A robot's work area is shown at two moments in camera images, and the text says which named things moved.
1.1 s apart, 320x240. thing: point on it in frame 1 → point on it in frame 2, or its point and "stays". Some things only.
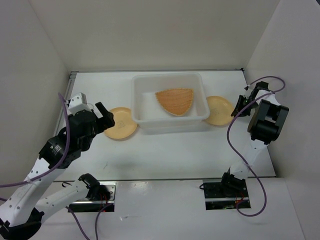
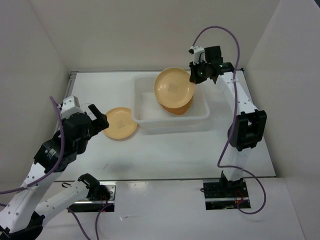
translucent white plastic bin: (168, 103) stays
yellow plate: (124, 126) stays
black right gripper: (239, 107) → (194, 77)
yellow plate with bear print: (220, 111) → (173, 88)
